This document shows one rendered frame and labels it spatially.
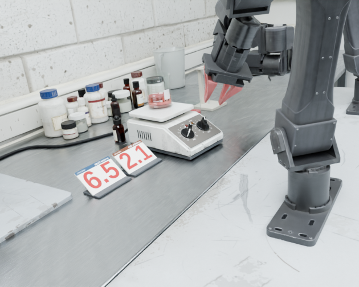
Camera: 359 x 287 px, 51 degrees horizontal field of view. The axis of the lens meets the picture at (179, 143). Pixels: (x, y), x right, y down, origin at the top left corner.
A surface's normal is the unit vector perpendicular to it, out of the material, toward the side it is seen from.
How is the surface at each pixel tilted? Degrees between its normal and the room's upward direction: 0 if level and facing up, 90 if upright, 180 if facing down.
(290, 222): 0
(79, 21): 90
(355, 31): 88
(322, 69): 101
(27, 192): 0
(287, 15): 90
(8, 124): 90
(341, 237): 0
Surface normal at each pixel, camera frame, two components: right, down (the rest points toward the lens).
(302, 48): -0.96, 0.19
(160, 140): -0.65, 0.33
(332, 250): -0.10, -0.93
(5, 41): 0.84, 0.11
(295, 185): -0.80, 0.29
